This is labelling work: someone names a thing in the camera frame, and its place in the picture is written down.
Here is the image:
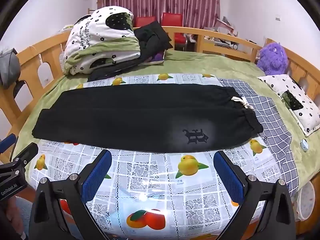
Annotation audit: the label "floral pillow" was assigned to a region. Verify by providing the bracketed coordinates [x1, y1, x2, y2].
[259, 74, 320, 137]

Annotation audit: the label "white basket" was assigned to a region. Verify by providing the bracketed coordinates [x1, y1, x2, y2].
[296, 180, 316, 222]

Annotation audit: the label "red chair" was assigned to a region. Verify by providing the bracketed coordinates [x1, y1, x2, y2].
[135, 16, 157, 28]
[161, 12, 187, 52]

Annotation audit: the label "fruit print plastic tablecloth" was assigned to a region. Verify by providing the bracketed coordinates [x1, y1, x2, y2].
[26, 73, 297, 240]

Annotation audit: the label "grey checkered cloth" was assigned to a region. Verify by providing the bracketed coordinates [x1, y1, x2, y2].
[217, 79, 299, 193]

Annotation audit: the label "purple cloth item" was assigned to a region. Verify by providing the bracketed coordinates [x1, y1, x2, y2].
[147, 51, 166, 64]

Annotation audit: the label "grey hanging bag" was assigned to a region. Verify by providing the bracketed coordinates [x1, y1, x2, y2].
[0, 49, 21, 89]

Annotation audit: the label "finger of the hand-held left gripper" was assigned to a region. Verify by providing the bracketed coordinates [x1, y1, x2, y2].
[12, 142, 38, 167]
[0, 134, 17, 153]

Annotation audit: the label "clutter pile of boxes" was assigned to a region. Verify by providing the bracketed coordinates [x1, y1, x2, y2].
[204, 16, 240, 50]

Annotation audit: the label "folded floral quilt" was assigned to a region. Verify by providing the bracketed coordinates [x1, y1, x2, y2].
[62, 7, 140, 75]

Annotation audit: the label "black pants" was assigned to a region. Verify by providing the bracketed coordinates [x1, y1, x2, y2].
[32, 84, 264, 153]

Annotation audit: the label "dark cloth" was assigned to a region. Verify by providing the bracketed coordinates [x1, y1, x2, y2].
[88, 59, 150, 82]

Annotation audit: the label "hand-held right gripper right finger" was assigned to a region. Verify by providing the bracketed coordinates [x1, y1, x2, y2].
[213, 150, 300, 240]

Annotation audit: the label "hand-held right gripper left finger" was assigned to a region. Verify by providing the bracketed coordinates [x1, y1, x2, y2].
[29, 149, 113, 240]

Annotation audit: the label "black clothes pile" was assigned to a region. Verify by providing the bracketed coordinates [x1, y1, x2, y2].
[134, 20, 173, 60]

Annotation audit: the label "purple plush toy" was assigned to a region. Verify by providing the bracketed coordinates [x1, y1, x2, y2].
[257, 42, 288, 76]

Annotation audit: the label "green blanket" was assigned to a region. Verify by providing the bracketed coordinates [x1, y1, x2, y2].
[11, 49, 320, 190]

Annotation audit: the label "person's blue jeans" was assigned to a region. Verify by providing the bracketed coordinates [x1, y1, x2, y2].
[15, 196, 35, 240]

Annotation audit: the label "wooden bed frame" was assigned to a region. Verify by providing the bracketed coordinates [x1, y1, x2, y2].
[0, 26, 320, 233]

